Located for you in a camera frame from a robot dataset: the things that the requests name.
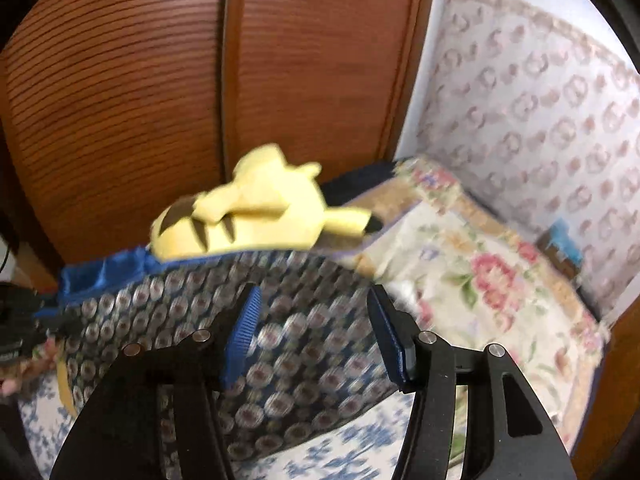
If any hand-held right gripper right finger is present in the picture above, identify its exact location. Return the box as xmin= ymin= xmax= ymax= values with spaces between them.
xmin=366 ymin=284 xmax=579 ymax=480

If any white quilt with blue flowers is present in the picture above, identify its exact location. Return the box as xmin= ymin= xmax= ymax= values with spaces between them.
xmin=17 ymin=375 xmax=461 ymax=480

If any navy patterned silk shirt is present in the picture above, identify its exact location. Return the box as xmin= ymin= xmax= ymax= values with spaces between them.
xmin=32 ymin=245 xmax=416 ymax=461

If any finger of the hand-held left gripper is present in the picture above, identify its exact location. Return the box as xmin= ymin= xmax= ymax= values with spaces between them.
xmin=27 ymin=292 xmax=69 ymax=334

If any brown slatted wooden wardrobe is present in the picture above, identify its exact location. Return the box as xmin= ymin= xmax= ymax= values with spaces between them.
xmin=0 ymin=0 xmax=441 ymax=286

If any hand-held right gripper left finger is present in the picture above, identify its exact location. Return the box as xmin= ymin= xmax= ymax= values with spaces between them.
xmin=50 ymin=286 xmax=264 ymax=480

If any dark blue blanket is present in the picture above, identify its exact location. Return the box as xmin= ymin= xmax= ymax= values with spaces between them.
xmin=320 ymin=160 xmax=401 ymax=209

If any floral bedspread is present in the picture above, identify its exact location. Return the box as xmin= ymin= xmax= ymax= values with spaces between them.
xmin=345 ymin=157 xmax=609 ymax=456

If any yellow plush toy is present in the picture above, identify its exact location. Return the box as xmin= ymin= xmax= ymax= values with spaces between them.
xmin=150 ymin=144 xmax=372 ymax=262

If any blue box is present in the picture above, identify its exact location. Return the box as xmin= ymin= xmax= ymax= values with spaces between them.
xmin=537 ymin=219 xmax=585 ymax=279

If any ring patterned sheer curtain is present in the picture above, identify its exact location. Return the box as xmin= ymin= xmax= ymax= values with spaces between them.
xmin=420 ymin=0 xmax=640 ymax=321

